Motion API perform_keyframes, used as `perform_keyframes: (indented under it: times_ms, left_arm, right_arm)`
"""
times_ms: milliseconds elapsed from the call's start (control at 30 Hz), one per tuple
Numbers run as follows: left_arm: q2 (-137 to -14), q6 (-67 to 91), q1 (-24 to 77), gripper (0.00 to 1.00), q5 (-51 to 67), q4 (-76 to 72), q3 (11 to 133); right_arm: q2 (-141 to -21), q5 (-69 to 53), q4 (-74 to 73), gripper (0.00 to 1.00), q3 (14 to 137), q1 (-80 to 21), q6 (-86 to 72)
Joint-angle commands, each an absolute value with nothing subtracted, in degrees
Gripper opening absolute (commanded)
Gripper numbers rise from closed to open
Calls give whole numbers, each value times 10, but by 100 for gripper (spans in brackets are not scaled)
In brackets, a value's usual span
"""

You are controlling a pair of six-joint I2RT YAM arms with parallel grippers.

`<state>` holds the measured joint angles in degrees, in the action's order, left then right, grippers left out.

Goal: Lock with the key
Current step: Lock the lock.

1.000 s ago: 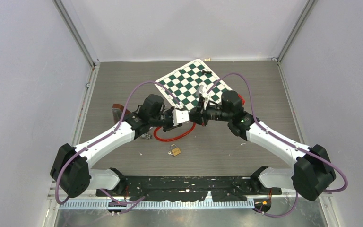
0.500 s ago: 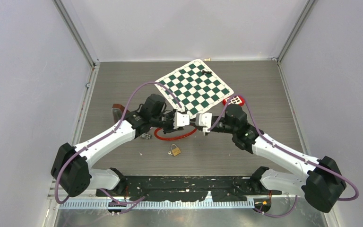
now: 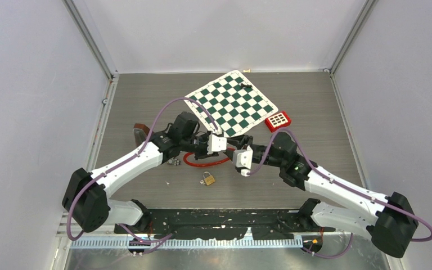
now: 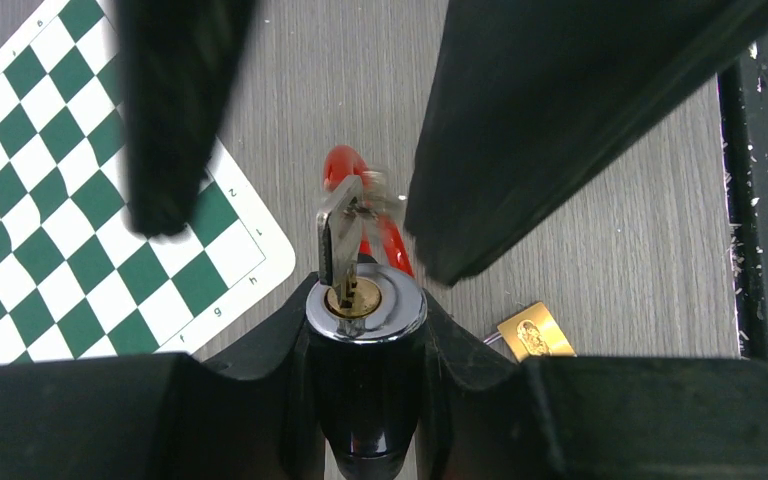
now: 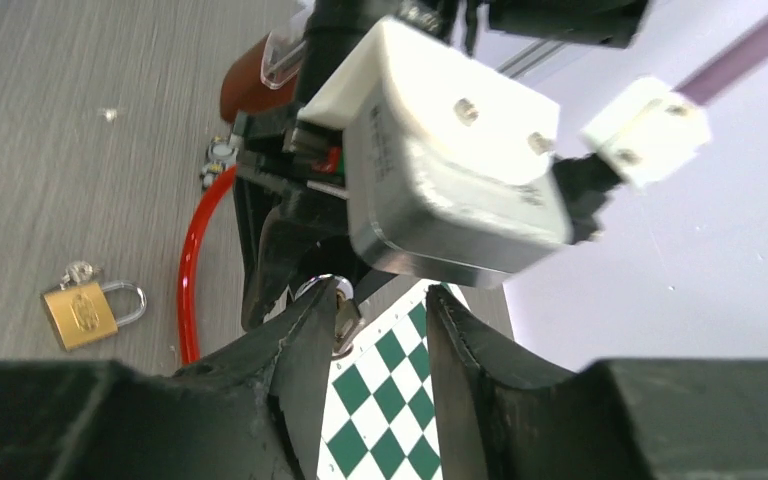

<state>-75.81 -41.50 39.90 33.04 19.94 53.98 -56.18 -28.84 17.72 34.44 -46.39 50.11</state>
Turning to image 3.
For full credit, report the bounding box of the red cable lock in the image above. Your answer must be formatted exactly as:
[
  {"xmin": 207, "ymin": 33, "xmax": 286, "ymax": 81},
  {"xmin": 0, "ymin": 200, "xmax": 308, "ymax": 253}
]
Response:
[{"xmin": 183, "ymin": 147, "xmax": 237, "ymax": 168}]

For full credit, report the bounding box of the brass padlock with long shackle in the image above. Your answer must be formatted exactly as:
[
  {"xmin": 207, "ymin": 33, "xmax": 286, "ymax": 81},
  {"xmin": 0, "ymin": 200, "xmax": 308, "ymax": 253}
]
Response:
[{"xmin": 200, "ymin": 172, "xmax": 215, "ymax": 186}]

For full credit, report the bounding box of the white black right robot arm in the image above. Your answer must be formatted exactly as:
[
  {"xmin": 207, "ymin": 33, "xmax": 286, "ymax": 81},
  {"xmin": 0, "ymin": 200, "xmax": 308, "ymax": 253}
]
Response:
[{"xmin": 226, "ymin": 132, "xmax": 419, "ymax": 258}]

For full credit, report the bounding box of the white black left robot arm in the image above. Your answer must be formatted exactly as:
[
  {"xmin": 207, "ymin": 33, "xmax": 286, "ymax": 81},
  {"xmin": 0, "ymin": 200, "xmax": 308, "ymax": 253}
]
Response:
[{"xmin": 62, "ymin": 112, "xmax": 227, "ymax": 234}]

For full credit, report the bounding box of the red white grid block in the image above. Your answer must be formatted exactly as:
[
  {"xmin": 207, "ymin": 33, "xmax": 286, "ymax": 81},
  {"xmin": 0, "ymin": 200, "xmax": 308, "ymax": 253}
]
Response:
[{"xmin": 264, "ymin": 111, "xmax": 291, "ymax": 133}]

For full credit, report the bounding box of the green white chess mat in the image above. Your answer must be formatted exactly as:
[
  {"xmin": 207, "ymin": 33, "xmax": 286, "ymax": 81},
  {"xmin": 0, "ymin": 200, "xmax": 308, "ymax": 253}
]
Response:
[{"xmin": 186, "ymin": 70, "xmax": 278, "ymax": 138}]

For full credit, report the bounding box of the black chess piece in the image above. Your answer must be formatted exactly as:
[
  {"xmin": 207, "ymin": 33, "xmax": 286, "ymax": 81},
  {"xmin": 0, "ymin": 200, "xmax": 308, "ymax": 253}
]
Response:
[{"xmin": 239, "ymin": 83, "xmax": 253, "ymax": 88}]

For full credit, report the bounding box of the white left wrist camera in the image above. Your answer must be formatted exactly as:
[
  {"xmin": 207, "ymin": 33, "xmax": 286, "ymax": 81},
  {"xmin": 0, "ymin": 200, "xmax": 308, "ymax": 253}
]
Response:
[{"xmin": 207, "ymin": 134, "xmax": 227, "ymax": 155}]

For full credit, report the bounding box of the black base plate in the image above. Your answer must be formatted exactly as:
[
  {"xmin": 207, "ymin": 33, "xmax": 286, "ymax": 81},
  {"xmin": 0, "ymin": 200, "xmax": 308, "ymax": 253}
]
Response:
[{"xmin": 129, "ymin": 209, "xmax": 334, "ymax": 240}]

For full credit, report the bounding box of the left aluminium frame post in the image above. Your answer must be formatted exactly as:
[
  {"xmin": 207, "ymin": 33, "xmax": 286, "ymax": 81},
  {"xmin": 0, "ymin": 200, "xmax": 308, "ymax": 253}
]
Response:
[{"xmin": 62, "ymin": 0, "xmax": 119, "ymax": 82}]

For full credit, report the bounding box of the aluminium corner frame post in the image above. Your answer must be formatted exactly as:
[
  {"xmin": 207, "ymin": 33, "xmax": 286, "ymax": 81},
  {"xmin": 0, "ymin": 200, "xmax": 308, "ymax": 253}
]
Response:
[{"xmin": 323, "ymin": 0, "xmax": 379, "ymax": 79}]

